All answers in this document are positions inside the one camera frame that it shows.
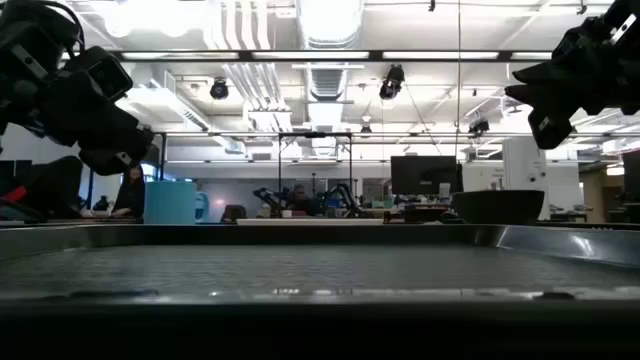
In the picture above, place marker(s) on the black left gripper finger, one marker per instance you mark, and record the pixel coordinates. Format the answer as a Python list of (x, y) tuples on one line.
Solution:
[(142, 142), (105, 161)]

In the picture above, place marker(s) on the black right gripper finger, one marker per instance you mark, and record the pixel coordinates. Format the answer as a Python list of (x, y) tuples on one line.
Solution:
[(535, 97), (542, 75)]

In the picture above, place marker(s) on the blue mug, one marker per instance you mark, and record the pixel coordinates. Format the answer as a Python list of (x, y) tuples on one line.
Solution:
[(170, 202)]

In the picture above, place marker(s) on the black bowl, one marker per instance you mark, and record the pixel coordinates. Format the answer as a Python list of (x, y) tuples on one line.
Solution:
[(497, 206)]

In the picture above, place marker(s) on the black background robot arm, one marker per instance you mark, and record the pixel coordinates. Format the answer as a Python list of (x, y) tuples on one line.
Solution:
[(342, 196), (267, 197)]

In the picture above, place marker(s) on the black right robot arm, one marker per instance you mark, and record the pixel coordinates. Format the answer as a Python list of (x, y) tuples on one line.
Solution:
[(622, 12)]

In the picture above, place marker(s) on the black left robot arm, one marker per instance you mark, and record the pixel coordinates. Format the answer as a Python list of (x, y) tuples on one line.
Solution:
[(35, 25)]

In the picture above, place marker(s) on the black plastic tray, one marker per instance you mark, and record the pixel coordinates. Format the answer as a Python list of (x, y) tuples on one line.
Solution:
[(320, 270)]

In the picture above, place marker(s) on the white kiosk pillar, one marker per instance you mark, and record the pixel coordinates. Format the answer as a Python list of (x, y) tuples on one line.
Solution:
[(525, 170)]

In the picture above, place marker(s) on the wooden cabinet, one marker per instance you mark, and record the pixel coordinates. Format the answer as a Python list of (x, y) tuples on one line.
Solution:
[(600, 195)]

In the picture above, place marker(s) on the small white container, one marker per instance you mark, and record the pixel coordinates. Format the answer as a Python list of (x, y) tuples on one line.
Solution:
[(444, 190)]

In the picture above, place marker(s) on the black computer monitor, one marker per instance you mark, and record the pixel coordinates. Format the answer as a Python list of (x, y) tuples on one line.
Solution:
[(425, 175)]

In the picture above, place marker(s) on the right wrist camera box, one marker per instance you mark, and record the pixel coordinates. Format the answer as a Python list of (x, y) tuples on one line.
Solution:
[(550, 127)]

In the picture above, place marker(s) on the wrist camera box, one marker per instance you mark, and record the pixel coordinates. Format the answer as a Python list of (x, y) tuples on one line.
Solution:
[(550, 127), (102, 75)]

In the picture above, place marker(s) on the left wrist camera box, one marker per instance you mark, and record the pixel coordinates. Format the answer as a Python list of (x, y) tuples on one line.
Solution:
[(102, 75)]

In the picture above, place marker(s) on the black ceiling camera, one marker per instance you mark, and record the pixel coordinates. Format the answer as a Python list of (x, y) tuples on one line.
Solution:
[(219, 89), (392, 81), (479, 126)]

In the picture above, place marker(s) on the dark wall monitor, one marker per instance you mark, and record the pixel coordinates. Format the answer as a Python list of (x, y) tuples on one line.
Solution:
[(12, 172)]

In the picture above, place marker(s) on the black background stand frame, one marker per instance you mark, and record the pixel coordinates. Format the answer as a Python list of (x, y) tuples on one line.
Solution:
[(315, 135)]

